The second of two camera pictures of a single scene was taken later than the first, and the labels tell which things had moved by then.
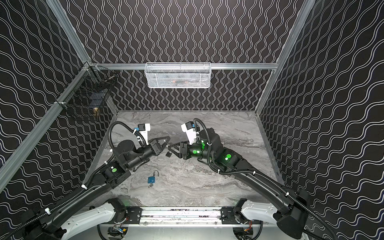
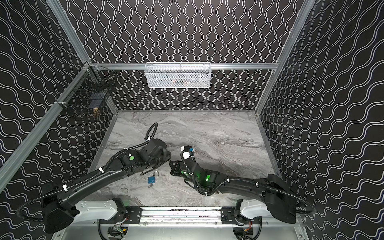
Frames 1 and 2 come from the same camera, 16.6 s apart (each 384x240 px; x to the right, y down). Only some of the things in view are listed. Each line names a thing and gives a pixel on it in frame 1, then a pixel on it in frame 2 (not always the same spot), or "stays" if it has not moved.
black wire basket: (91, 88) stays
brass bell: (95, 113) stays
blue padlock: (151, 179) stays
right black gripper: (183, 150) -> (176, 168)
